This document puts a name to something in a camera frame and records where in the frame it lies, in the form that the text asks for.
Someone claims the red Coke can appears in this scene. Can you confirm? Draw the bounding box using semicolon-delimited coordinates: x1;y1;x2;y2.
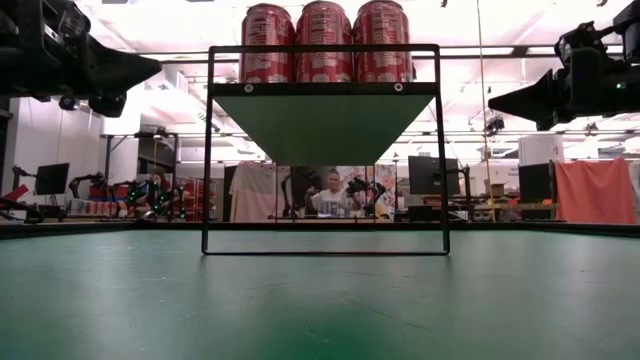
295;0;355;84

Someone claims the white cabinet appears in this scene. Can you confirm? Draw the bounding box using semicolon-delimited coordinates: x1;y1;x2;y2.
517;133;566;166

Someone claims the thin hanging cable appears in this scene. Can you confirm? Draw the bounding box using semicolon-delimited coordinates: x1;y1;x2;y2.
474;0;496;221

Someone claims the white pink hanging cloth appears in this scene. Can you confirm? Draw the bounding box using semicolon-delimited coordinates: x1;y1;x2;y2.
228;160;279;224

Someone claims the black metal rig frame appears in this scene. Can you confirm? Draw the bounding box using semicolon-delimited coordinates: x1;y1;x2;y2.
0;219;640;240

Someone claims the black ceiling camera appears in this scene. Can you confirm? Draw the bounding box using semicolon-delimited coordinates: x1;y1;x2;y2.
483;115;506;137

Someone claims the red soda can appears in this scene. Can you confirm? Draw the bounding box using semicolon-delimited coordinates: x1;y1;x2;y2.
352;0;415;84

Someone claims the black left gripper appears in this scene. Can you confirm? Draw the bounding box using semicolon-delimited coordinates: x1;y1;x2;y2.
0;0;162;119

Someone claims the floral hanging cloth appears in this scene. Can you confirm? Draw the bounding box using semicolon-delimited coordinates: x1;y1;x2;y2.
349;163;397;221

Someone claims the red Coca-Cola can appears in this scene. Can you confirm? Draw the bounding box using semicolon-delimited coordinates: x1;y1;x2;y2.
239;2;297;84

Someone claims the black monitor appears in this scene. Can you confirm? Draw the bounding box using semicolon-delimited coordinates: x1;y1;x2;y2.
518;162;554;204
407;154;461;197
34;162;71;196

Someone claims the person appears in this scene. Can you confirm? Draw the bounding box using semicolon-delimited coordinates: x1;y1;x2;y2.
307;168;359;219
144;172;174;216

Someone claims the black metal rack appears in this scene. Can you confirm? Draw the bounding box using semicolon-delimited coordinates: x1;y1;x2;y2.
102;130;180;221

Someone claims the wooden shelf black metal frame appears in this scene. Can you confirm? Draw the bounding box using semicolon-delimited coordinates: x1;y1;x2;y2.
201;43;451;256

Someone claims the black right wrist camera housing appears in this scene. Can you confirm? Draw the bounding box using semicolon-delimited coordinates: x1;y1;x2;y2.
553;20;615;65

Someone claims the distant cluttered desk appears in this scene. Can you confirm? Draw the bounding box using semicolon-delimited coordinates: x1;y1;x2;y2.
422;194;560;222

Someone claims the dark storage rack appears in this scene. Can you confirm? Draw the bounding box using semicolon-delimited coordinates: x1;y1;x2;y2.
0;94;14;194

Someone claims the orange hanging cloth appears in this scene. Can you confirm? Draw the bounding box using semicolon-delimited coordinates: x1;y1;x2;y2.
553;157;637;225

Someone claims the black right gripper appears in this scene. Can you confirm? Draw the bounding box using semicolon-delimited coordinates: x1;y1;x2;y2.
488;47;640;132

